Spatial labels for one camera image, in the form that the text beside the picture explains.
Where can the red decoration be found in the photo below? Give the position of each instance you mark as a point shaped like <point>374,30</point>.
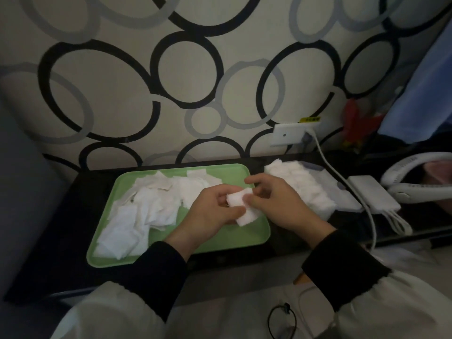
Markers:
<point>356,127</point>

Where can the person's right hand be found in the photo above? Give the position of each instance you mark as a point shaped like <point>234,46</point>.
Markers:
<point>286,204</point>

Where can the person's right forearm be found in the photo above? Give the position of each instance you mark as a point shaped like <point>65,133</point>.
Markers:
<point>367,289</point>

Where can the white wall socket plate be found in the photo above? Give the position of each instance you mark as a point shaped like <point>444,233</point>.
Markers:
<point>284,134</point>

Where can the white power bank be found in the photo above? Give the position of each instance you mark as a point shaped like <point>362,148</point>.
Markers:
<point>374,194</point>

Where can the orange flat piece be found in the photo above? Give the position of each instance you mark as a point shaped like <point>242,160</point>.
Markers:
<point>301,278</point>

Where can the person's left hand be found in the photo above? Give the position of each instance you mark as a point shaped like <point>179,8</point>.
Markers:
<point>208,215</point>

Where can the green plastic tray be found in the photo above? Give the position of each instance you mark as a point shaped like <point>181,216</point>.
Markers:
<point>240,240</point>

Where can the white neck fan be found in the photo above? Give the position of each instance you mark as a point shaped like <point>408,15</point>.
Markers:
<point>402,194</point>

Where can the person's left forearm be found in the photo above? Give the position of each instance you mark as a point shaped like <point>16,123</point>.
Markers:
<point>134,293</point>

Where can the clear plastic box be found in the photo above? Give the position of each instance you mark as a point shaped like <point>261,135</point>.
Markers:
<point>325,215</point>

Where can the pile of white cotton pads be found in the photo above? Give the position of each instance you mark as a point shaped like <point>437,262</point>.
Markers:
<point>141,215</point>

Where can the blue curtain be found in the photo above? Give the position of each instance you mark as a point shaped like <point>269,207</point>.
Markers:
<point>423,102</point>

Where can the grey upholstered sofa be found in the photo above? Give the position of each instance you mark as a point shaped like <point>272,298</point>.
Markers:
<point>21,208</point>

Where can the yellow warning sticker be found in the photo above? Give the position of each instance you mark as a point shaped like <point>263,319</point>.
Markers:
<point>310,119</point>

